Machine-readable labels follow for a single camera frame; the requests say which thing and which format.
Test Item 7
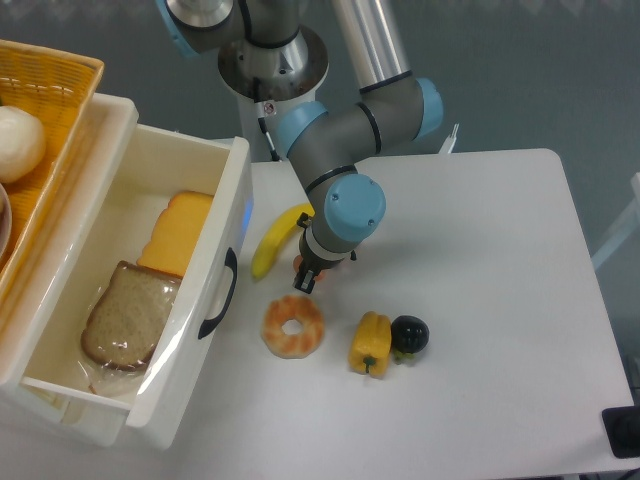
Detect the black round fruit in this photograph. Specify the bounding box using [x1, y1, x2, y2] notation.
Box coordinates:
[391, 315, 430, 362]

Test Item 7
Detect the brown bread slice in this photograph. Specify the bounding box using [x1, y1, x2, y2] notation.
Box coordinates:
[80, 261, 181, 372]

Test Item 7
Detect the white round bun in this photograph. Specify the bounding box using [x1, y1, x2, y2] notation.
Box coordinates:
[1, 106, 46, 183]

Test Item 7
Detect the black device at edge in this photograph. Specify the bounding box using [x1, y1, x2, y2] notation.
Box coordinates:
[601, 406, 640, 459]

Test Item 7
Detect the brown egg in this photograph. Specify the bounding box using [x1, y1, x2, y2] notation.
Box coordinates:
[293, 255, 327, 282]

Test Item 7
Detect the white plastic drawer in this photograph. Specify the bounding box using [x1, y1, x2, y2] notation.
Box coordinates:
[1, 125, 253, 449]

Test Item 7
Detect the black drawer handle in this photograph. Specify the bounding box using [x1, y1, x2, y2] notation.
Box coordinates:
[198, 247, 238, 340]

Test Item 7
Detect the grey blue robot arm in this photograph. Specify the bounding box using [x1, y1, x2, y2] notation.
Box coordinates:
[157, 1, 443, 293]

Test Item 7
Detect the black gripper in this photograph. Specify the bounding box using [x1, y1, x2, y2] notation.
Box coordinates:
[293, 212, 358, 292]

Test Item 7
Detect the yellow wicker basket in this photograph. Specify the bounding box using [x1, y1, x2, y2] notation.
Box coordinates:
[1, 40, 104, 301]

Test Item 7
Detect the brown bowl rim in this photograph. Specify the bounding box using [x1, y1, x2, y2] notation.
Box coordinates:
[0, 185, 13, 268]

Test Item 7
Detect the white drawer cabinet frame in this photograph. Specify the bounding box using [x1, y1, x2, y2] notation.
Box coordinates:
[1, 94, 138, 446]

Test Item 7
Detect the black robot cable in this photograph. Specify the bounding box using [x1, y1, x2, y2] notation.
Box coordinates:
[252, 77, 281, 162]

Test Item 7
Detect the orange glazed donut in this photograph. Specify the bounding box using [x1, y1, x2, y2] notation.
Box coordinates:
[261, 295, 325, 359]

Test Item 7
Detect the yellow banana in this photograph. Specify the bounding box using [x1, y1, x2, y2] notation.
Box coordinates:
[251, 203, 315, 281]

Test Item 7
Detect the yellow bell pepper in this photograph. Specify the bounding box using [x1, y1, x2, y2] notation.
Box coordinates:
[348, 311, 392, 378]

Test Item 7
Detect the white frame at right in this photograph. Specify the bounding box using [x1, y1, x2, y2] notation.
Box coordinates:
[591, 173, 639, 271]

